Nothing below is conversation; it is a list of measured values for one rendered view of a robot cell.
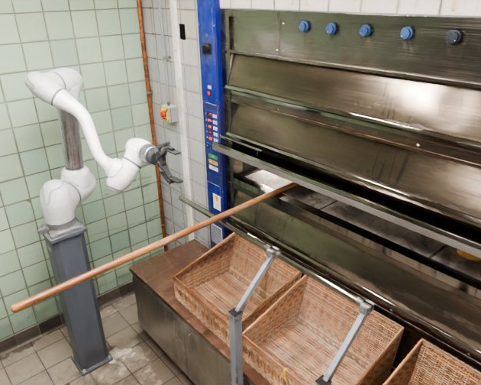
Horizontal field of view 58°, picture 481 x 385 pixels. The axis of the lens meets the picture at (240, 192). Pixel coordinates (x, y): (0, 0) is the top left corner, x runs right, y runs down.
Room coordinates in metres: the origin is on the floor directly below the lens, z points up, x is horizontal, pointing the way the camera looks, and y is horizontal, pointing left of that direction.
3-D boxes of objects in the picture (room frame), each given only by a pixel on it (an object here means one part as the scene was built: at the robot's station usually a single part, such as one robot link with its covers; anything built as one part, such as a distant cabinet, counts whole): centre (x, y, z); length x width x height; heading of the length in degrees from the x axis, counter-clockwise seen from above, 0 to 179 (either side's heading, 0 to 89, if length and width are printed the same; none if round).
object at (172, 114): (2.79, 0.46, 1.46); 0.10 x 0.07 x 0.10; 40
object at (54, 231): (2.10, 1.02, 1.03); 0.22 x 0.18 x 0.06; 130
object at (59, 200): (2.12, 1.00, 1.17); 0.18 x 0.16 x 0.22; 166
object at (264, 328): (1.49, -0.34, 0.72); 0.56 x 0.49 x 0.28; 41
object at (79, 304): (2.11, 1.00, 0.50); 0.21 x 0.21 x 1.00; 40
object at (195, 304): (1.94, 0.04, 0.72); 0.56 x 0.49 x 0.28; 39
